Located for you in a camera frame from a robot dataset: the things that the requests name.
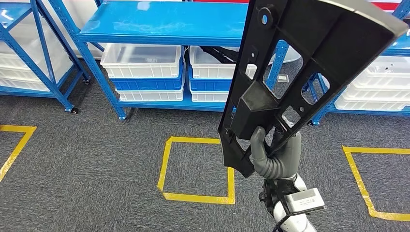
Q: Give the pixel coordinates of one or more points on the yellow floor tape square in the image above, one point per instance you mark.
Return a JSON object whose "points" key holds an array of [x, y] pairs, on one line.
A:
{"points": [[166, 166]]}

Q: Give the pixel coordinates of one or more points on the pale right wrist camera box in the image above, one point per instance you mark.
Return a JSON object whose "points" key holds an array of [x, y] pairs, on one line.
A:
{"points": [[304, 200]]}

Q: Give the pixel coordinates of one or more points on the small white floor plate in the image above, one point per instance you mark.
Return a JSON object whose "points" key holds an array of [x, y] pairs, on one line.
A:
{"points": [[282, 78]]}

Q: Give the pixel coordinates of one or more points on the black part in bin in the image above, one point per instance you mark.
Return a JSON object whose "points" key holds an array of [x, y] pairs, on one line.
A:
{"points": [[221, 54]]}

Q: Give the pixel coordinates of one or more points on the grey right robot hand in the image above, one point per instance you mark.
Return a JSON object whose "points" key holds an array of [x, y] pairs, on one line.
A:
{"points": [[286, 160]]}

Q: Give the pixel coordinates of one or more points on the black plastic plate frame part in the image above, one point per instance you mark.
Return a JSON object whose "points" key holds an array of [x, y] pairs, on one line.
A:
{"points": [[320, 38]]}

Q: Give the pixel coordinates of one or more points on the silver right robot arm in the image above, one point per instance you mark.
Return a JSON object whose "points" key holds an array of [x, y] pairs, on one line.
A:
{"points": [[288, 221]]}

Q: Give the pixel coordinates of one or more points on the blue metal shelf rack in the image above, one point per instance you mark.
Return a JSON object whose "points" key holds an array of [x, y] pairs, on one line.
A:
{"points": [[160, 22], [368, 112], [12, 12]]}

